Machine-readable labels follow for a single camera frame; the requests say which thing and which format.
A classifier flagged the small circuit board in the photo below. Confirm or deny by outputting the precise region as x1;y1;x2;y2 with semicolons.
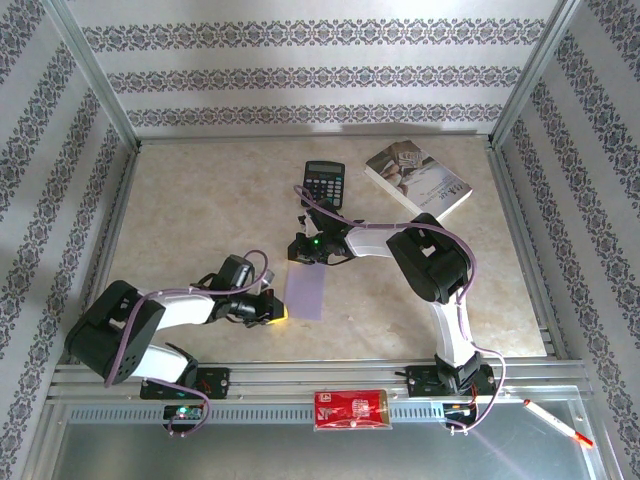
442;402;477;422
162;404;204;424

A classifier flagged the lilac paper sheet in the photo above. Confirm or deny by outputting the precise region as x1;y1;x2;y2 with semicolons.
282;263;327;321

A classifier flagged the aluminium frame post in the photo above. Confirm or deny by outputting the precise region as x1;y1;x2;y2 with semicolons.
42;0;142;149
489;0;584;149

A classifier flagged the red packet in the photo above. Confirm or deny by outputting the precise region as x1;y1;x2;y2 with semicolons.
313;388;394;432

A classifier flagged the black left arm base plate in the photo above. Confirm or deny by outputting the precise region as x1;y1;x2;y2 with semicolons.
139;367;232;401

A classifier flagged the slotted grey cable duct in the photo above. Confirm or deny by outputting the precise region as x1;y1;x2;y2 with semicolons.
64;402;451;425

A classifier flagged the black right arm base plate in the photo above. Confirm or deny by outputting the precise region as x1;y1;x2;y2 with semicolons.
404;364;499;399

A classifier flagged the black calculator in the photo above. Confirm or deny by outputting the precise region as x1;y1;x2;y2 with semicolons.
299;159;347;210

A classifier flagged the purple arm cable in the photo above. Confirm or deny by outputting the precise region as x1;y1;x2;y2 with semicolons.
103;249;270;439
292;184;507;436

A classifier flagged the grey metal panel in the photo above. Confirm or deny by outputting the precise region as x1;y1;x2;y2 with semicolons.
49;402;601;480

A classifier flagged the red white pen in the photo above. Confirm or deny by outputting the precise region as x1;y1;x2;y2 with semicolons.
522;398;595;448

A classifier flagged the aluminium back rail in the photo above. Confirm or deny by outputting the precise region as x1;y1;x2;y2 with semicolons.
137;132;494;146

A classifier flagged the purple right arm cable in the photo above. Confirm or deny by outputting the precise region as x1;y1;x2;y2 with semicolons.
292;184;507;436

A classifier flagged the white paperback book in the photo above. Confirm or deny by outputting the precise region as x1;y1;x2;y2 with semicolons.
363;139;474;222

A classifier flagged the aluminium side rail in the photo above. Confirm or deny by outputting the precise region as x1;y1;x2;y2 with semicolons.
485;144;571;360
69;147;141;364

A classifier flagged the aluminium front rail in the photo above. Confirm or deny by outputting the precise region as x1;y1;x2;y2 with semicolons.
47;359;591;402

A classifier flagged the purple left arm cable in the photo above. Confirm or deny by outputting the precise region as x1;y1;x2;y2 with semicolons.
103;249;270;439

